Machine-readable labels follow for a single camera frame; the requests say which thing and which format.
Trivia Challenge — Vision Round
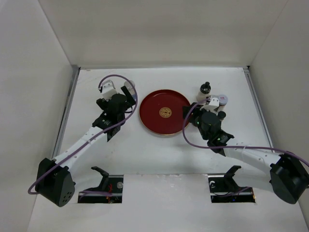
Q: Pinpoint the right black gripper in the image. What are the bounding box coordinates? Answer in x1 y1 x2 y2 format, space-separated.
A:
183 102 213 140

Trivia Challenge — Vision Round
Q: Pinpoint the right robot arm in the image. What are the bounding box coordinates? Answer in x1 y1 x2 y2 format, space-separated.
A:
182 102 309 204

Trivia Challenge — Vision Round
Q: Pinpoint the black lid pepper shaker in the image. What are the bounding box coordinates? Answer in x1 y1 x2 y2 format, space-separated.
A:
217 111 226 121

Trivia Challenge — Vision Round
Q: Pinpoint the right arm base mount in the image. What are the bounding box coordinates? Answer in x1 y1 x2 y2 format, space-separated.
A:
208 165 255 203

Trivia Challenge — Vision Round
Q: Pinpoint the black knob white grinder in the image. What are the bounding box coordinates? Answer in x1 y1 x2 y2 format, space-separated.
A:
197 82 211 102

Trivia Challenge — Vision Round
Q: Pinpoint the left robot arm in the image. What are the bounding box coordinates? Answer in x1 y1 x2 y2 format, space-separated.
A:
30 81 138 207

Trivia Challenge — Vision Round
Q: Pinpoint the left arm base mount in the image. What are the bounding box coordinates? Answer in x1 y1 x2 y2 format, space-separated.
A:
77 166 124 204

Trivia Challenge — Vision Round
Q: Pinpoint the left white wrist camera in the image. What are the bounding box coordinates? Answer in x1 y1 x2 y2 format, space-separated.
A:
98 80 118 101

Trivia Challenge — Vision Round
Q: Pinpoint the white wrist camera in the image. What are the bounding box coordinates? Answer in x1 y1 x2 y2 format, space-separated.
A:
98 80 118 101
205 95 220 112

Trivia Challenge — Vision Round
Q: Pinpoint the metal frame rail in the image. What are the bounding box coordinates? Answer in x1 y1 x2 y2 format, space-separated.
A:
52 65 81 158
243 66 273 147

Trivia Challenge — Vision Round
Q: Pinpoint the right metal frame rail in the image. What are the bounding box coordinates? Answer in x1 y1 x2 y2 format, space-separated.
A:
243 66 273 147

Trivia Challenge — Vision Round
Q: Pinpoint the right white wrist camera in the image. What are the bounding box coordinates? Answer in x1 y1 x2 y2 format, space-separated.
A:
205 95 220 112

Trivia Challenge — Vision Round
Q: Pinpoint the white lid spice jar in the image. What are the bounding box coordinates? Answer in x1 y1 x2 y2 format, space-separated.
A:
218 94 228 106

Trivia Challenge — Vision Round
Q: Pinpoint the left metal frame rail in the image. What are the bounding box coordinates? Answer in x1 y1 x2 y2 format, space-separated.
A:
52 65 81 158

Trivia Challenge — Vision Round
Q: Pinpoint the red round tray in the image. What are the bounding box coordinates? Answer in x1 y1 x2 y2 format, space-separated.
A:
139 89 190 135

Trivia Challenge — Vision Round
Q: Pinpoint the silver lid blue label bottle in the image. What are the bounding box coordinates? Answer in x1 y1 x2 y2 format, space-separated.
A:
124 80 136 99

